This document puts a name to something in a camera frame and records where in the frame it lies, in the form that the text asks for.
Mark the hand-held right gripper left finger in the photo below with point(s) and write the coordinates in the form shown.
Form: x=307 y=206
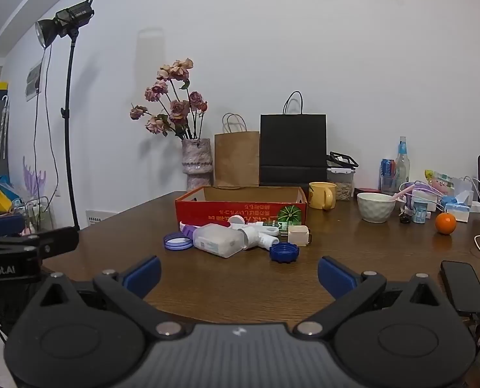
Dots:
x=144 y=275

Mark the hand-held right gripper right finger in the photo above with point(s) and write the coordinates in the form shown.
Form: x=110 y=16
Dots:
x=336 y=277

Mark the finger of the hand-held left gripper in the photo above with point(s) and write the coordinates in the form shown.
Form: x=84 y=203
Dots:
x=60 y=240

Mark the blue scalloped cap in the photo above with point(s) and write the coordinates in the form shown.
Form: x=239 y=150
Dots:
x=284 y=252

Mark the purple scalloped cap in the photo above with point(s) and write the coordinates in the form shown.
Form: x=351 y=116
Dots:
x=192 y=230

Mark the clear plastic swab box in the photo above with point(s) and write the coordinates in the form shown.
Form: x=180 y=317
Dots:
x=217 y=240

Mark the red and orange cardboard box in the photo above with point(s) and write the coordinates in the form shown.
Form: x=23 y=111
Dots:
x=231 y=212

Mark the dark blue object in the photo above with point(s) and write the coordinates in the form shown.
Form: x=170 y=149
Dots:
x=1 y=224

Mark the white printed panel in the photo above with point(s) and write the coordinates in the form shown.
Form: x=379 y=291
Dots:
x=97 y=217

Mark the white bowl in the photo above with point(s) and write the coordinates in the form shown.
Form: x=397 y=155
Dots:
x=375 y=209

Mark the yellow mug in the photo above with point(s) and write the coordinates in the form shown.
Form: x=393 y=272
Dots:
x=321 y=195

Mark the small black object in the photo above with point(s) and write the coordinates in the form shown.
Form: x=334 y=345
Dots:
x=405 y=218

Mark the red flat box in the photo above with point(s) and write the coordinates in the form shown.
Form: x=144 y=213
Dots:
x=366 y=191

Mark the clear food container black lid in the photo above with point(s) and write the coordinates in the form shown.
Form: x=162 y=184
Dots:
x=342 y=178

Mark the small blue white bottle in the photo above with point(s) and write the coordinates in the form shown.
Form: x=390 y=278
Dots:
x=419 y=213

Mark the pink spoon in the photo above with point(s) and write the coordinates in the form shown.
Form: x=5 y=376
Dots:
x=403 y=193

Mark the blue drink can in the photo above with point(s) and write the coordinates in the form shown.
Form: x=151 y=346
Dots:
x=387 y=174

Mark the purple plastic item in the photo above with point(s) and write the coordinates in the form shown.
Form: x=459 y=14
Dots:
x=422 y=192

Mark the orange fruit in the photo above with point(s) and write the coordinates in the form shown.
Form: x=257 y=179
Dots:
x=445 y=223

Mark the pink mottled vase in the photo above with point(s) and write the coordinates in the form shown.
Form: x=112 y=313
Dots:
x=197 y=161

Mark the black phone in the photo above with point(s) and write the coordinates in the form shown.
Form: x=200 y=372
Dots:
x=464 y=287

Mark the clear glass bottle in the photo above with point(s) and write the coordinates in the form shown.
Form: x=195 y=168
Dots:
x=402 y=165

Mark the black paper bag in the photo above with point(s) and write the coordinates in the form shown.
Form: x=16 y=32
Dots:
x=292 y=149

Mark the blue tissue pack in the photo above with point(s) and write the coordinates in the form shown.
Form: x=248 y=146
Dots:
x=456 y=209

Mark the colourful snack packet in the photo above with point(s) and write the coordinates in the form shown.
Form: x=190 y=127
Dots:
x=439 y=181

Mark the brown paper bag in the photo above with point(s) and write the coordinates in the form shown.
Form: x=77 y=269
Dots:
x=236 y=159

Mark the dried pink flowers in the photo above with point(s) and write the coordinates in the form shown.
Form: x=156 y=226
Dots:
x=175 y=105

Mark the wall poster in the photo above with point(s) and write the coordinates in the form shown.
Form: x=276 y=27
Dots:
x=33 y=81

